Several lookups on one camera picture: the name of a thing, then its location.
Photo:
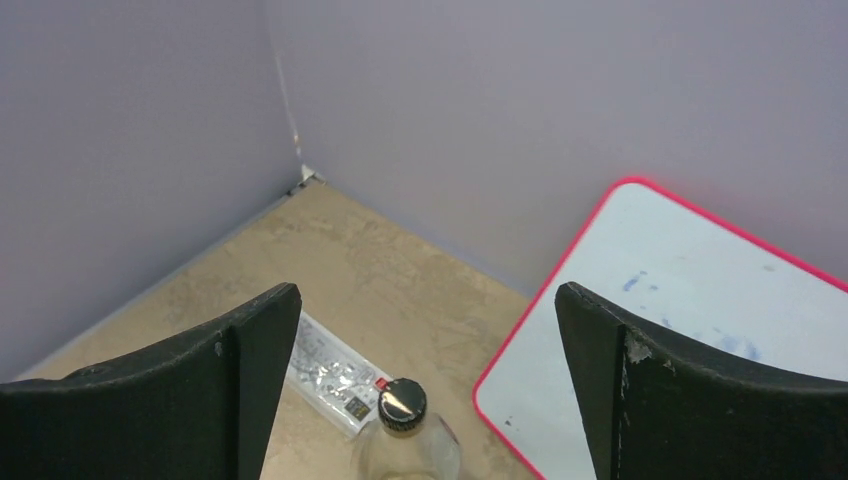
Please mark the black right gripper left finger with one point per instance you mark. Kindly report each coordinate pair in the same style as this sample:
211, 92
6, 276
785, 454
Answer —
200, 404

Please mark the clear glass bottle black cap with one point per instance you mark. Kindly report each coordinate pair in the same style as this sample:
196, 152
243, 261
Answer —
407, 440

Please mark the white ruler set package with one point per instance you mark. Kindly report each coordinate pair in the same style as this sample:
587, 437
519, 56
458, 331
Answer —
336, 380

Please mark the pink framed whiteboard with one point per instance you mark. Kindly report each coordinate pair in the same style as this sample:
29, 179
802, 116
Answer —
677, 265

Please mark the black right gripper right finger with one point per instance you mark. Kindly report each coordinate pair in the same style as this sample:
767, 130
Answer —
656, 404

